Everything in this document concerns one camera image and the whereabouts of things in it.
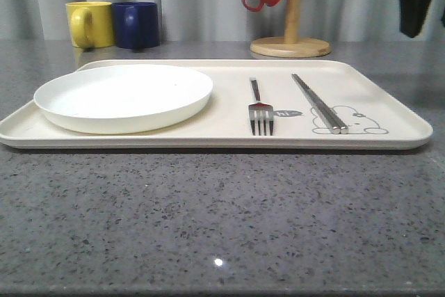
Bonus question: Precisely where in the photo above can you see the silver fork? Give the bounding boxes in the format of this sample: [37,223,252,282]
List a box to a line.
[248,78,274,136]

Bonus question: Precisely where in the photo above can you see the white round plate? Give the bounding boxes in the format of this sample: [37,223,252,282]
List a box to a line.
[33,64,213,134]

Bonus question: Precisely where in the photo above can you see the wooden mug tree stand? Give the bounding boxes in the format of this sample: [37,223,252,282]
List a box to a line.
[250,0,331,58]

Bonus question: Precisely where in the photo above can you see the cream rabbit tray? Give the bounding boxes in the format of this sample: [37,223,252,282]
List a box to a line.
[1,59,433,150]

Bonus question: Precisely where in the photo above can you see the dark blue mug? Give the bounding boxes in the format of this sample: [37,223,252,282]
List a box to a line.
[111,1,161,49]

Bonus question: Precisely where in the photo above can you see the yellow mug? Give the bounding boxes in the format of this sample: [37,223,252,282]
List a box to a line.
[65,1,115,49]

